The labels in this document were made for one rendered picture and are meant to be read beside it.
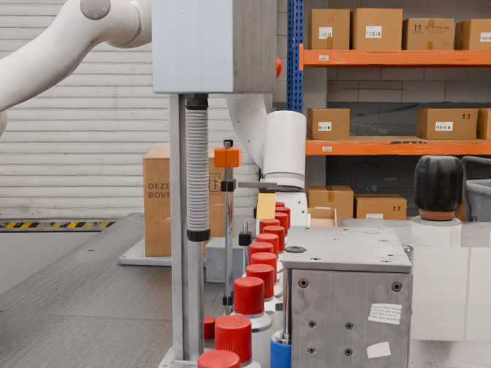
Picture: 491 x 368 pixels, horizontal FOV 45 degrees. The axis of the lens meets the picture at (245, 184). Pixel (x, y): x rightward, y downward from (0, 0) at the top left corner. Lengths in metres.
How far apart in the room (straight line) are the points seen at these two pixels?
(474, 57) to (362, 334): 4.50
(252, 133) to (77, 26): 0.41
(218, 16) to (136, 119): 4.59
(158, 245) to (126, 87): 3.86
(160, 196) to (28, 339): 0.56
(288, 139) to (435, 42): 3.86
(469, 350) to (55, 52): 0.95
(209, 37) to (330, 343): 0.46
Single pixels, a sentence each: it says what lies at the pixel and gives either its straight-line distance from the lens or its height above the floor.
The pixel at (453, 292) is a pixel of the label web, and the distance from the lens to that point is 0.94.
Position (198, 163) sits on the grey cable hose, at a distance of 0.83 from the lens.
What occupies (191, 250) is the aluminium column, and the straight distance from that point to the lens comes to 0.98.
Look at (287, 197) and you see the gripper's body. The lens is 1.16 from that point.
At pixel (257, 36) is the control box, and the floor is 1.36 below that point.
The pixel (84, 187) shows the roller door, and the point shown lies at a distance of 5.55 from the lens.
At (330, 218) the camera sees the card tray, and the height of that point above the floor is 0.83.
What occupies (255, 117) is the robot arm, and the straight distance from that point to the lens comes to 1.27.
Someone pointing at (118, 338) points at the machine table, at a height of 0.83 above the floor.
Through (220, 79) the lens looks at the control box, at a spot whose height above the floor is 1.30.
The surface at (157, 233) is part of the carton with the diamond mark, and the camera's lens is 1.60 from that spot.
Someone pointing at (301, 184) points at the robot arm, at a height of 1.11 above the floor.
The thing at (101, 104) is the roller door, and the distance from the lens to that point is 5.43.
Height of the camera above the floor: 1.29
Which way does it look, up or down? 9 degrees down
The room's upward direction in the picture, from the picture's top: straight up
